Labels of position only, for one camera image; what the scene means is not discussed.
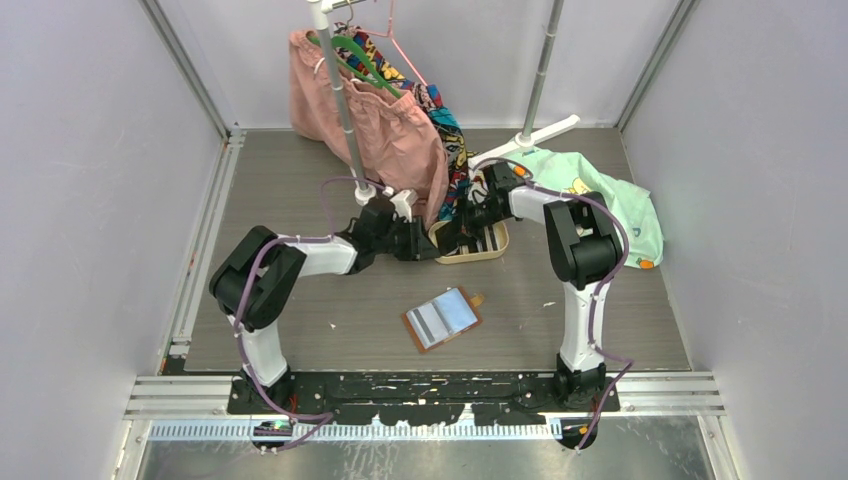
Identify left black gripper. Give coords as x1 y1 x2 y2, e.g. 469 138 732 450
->
374 216 441 262

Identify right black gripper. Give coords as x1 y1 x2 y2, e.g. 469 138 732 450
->
441 195 508 250

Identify beige oval card tray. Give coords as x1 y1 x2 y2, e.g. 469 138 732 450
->
435 222 510 265

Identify brown leather card holder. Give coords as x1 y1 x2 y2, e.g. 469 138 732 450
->
401 287 483 354

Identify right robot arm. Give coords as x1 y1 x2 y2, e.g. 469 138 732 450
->
433 158 627 411

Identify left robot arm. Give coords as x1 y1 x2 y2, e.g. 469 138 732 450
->
208 197 439 413

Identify colourful comic print garment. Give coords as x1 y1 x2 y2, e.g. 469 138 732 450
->
334 22 475 221

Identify pink skirt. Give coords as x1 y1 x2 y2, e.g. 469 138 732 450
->
289 30 448 226

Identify mint cartoon print cloth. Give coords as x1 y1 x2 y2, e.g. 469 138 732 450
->
506 148 664 270

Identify green clothes hanger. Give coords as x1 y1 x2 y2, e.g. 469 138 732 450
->
330 35 403 98

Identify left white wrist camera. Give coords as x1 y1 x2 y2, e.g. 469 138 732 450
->
389 189 418 222

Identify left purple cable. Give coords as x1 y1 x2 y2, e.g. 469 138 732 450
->
230 176 397 452

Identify purple cable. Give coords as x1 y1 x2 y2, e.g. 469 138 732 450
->
471 157 636 454
230 176 397 452

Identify white clothes rack right post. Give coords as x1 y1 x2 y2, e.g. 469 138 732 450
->
468 0 580 172

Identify white clothes rack post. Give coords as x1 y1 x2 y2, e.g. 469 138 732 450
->
468 0 580 172
307 0 376 206

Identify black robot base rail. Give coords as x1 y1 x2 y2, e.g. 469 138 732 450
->
269 371 620 427

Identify pink wire hanger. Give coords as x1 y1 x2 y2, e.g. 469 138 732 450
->
362 0 430 85

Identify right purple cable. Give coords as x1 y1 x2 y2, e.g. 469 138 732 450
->
471 157 636 454

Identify white clothes rack left post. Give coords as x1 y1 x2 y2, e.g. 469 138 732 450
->
307 0 376 206

